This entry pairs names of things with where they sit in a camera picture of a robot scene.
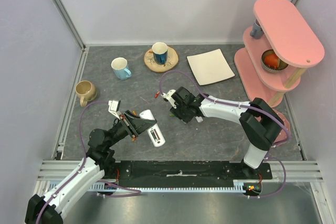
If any dark blue mug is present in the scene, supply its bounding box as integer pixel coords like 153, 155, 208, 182
152, 42, 168, 65

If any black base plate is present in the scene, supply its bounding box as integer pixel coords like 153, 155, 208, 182
85, 159, 271, 189

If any pink dotted plate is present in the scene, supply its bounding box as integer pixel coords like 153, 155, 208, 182
272, 108, 291, 147

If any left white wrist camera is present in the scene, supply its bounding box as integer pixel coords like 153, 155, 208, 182
108, 100, 121, 119

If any white remote control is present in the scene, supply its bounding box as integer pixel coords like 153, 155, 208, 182
140, 110, 165, 147

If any beige ceramic mug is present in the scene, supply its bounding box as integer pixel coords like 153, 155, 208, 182
75, 80, 97, 107

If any grey cup on shelf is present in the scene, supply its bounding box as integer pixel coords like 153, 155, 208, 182
250, 19, 264, 39

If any purple cable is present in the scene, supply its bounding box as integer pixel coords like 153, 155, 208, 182
159, 70, 291, 199
35, 100, 142, 224

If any pink three-tier shelf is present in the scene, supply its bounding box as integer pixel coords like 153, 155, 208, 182
234, 0, 324, 108

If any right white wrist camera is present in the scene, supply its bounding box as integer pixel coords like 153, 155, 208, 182
161, 89, 177, 109

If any light blue mug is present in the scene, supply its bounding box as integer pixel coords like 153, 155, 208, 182
111, 57, 132, 80

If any cream square plate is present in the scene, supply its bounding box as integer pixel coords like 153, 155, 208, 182
187, 49, 235, 86

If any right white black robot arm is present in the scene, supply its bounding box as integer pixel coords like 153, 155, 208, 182
162, 87, 287, 179

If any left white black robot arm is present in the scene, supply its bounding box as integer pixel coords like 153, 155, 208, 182
24, 110, 157, 223

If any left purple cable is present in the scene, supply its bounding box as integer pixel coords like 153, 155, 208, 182
35, 100, 142, 224

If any white battery compartment cover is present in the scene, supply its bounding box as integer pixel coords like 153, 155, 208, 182
195, 116, 203, 123

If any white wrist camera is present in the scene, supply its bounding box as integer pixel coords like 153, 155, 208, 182
161, 89, 177, 109
108, 100, 121, 119

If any black battery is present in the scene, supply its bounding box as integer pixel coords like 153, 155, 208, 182
151, 129, 160, 142

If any bowl with fruit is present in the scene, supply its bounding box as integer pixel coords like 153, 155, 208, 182
261, 49, 288, 73

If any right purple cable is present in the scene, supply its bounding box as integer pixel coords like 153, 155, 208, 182
159, 70, 291, 199

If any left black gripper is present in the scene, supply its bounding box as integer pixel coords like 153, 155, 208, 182
106, 110, 157, 147

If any white slotted cable duct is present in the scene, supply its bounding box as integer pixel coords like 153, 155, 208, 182
88, 181, 259, 193

